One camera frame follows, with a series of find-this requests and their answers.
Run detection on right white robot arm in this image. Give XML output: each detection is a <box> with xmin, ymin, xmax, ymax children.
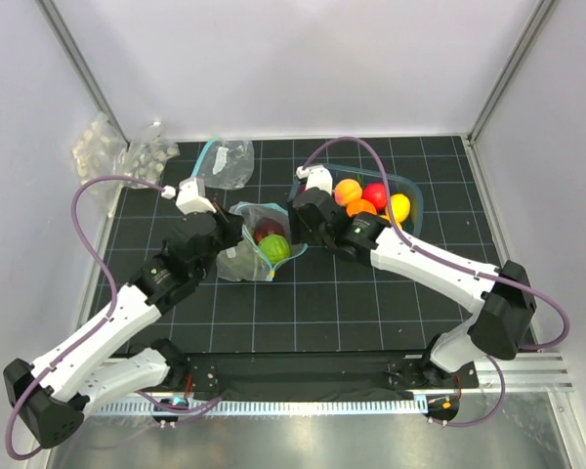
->
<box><xmin>288</xmin><ymin>188</ymin><xmax>536</xmax><ymax>387</ymax></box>

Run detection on netted green melon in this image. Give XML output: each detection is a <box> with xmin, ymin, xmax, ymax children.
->
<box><xmin>216</xmin><ymin>240</ymin><xmax>268</xmax><ymax>282</ymax></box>

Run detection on orange fruit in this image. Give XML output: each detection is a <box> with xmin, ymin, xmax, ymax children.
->
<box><xmin>346</xmin><ymin>198</ymin><xmax>377</xmax><ymax>218</ymax></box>

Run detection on bright red apple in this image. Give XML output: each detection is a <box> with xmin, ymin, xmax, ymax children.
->
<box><xmin>361</xmin><ymin>183</ymin><xmax>388</xmax><ymax>211</ymax></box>

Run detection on bag of white pieces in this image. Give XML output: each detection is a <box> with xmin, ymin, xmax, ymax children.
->
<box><xmin>70</xmin><ymin>111</ymin><xmax>129</xmax><ymax>219</ymax></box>
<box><xmin>123</xmin><ymin>121</ymin><xmax>180</xmax><ymax>185</ymax></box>

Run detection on bag of white pieces right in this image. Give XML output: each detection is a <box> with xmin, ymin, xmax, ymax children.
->
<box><xmin>123</xmin><ymin>121</ymin><xmax>180</xmax><ymax>185</ymax></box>

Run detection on clear zip bag blue zipper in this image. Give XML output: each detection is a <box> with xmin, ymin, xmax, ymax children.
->
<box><xmin>230</xmin><ymin>201</ymin><xmax>308</xmax><ymax>281</ymax></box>

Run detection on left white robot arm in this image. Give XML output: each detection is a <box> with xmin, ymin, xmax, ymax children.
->
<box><xmin>3</xmin><ymin>208</ymin><xmax>244</xmax><ymax>449</ymax></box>

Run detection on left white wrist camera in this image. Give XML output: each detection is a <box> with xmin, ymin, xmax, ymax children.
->
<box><xmin>161</xmin><ymin>177</ymin><xmax>216</xmax><ymax>215</ymax></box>

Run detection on empty zip bag back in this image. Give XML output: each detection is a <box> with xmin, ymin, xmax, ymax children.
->
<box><xmin>190</xmin><ymin>138</ymin><xmax>255</xmax><ymax>191</ymax></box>

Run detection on bag of white pieces left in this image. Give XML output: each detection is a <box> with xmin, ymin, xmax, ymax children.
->
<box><xmin>70</xmin><ymin>111</ymin><xmax>129</xmax><ymax>219</ymax></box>

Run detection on bumpy green fruit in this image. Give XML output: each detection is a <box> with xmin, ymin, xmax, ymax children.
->
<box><xmin>258</xmin><ymin>234</ymin><xmax>291</xmax><ymax>265</ymax></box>

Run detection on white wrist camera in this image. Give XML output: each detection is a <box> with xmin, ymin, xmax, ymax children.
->
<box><xmin>295</xmin><ymin>165</ymin><xmax>333</xmax><ymax>194</ymax></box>
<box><xmin>161</xmin><ymin>177</ymin><xmax>216</xmax><ymax>215</ymax></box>

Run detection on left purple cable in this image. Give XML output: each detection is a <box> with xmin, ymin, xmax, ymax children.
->
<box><xmin>4</xmin><ymin>175</ymin><xmax>224</xmax><ymax>461</ymax></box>

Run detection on purple cable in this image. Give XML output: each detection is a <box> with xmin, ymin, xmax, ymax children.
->
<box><xmin>295</xmin><ymin>136</ymin><xmax>570</xmax><ymax>429</ymax></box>
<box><xmin>4</xmin><ymin>175</ymin><xmax>224</xmax><ymax>461</ymax></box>

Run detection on teal plastic fruit basin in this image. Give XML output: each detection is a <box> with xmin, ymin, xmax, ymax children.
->
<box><xmin>289</xmin><ymin>162</ymin><xmax>424</xmax><ymax>236</ymax></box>

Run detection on white slotted cable duct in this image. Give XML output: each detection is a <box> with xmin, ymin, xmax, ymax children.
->
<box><xmin>94</xmin><ymin>395</ymin><xmax>428</xmax><ymax>418</ymax></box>

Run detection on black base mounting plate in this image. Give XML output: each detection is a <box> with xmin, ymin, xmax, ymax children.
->
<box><xmin>146</xmin><ymin>351</ymin><xmax>479</xmax><ymax>403</ymax></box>

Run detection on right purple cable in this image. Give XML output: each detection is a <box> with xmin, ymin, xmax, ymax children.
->
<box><xmin>295</xmin><ymin>136</ymin><xmax>570</xmax><ymax>429</ymax></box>

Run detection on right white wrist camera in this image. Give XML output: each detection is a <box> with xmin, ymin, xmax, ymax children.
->
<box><xmin>295</xmin><ymin>165</ymin><xmax>333</xmax><ymax>194</ymax></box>

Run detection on black grid mat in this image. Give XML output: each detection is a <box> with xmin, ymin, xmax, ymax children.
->
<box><xmin>118</xmin><ymin>136</ymin><xmax>499</xmax><ymax>355</ymax></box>

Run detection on peach coloured fruit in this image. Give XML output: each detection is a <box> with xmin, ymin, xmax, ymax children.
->
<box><xmin>333</xmin><ymin>179</ymin><xmax>362</xmax><ymax>206</ymax></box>

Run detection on dark red apple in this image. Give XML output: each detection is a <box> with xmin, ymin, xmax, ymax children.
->
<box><xmin>253</xmin><ymin>217</ymin><xmax>285</xmax><ymax>244</ymax></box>

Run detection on yellow lemon right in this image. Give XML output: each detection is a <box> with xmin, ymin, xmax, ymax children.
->
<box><xmin>385</xmin><ymin>193</ymin><xmax>411</xmax><ymax>224</ymax></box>

